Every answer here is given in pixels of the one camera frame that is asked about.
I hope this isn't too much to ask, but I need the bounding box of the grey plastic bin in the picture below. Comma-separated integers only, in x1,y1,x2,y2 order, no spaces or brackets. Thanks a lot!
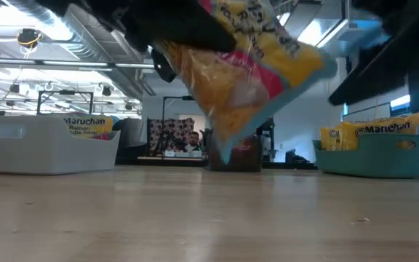
0,114,121,175

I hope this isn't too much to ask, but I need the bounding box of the long white light bar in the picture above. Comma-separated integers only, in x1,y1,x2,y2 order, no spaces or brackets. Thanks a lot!
0,57,156,71

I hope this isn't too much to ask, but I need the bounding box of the dark grey cloth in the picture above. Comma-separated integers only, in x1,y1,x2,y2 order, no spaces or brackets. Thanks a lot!
113,117,148,161

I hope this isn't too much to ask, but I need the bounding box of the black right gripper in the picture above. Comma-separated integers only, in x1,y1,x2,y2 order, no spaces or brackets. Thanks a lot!
327,0,419,106

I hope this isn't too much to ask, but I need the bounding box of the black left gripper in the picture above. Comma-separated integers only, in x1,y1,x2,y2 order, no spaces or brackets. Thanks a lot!
36,0,238,84

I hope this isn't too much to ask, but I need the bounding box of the small black background device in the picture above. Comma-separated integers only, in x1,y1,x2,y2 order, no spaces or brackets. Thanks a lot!
284,148,300,164

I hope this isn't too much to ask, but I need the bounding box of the white board panel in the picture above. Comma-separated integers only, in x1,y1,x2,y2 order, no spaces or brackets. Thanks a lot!
342,102,393,124

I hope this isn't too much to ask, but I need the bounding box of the yellow creamy chicken ramen packet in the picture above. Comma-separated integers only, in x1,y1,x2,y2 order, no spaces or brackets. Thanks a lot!
319,126,343,151
340,110,419,151

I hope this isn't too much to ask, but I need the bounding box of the black metal frame stand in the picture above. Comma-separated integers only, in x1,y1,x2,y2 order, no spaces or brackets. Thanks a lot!
162,95,196,132
36,90,95,116

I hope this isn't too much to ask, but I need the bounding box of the black ceiling cable reel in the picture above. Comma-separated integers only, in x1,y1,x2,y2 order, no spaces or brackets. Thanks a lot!
16,28,42,50

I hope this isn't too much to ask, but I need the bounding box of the dark translucent plastic bin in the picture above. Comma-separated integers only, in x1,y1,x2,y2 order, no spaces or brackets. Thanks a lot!
204,129,266,173

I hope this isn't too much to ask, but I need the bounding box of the floral patterned dark cloth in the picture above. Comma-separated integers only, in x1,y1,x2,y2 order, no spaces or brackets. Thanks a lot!
146,116,196,152

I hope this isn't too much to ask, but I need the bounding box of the black shelf cart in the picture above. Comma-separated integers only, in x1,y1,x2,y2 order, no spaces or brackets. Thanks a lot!
256,116,276,169

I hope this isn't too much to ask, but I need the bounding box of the teal plastic bin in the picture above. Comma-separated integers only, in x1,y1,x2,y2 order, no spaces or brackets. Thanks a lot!
311,133,419,179

